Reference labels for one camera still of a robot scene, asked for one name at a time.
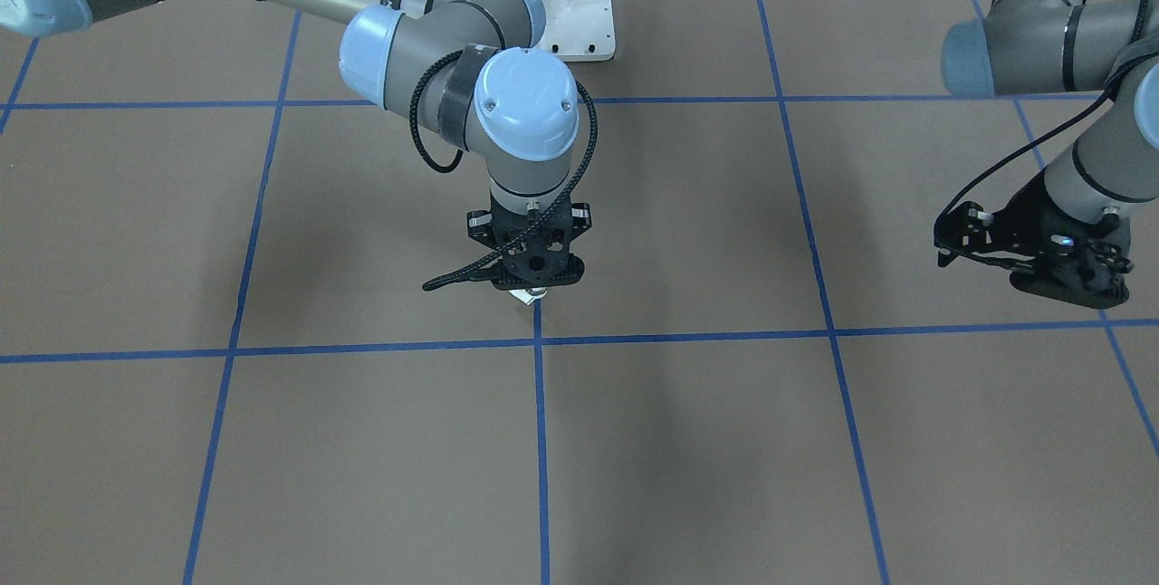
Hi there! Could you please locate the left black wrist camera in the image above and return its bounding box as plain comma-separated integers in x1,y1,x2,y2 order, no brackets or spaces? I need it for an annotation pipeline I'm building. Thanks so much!
1009,211,1134,310

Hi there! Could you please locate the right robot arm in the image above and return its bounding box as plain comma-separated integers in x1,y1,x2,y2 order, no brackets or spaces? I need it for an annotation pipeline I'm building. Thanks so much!
3,0,590,247

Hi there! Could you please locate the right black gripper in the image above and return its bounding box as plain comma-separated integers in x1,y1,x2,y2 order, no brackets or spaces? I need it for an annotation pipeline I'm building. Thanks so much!
466,198,592,246

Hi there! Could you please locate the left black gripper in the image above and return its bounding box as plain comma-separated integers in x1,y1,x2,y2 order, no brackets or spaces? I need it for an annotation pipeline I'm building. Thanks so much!
934,173,1052,271

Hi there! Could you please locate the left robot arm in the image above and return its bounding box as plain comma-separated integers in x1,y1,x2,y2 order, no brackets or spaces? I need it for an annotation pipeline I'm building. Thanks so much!
933,0,1156,283

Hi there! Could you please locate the chrome angle valve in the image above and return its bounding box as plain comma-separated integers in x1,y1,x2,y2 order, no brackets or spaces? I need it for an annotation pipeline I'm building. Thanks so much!
509,288,548,307

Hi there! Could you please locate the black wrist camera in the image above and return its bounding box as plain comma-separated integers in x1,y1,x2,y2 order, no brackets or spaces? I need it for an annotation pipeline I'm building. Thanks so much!
487,239,585,291
1009,211,1134,310

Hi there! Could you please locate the brown paper table mat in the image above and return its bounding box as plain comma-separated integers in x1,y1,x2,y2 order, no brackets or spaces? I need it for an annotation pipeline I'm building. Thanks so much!
1,0,1158,584

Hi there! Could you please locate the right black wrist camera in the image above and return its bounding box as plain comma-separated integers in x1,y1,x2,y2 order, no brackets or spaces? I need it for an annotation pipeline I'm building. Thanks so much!
487,239,585,291

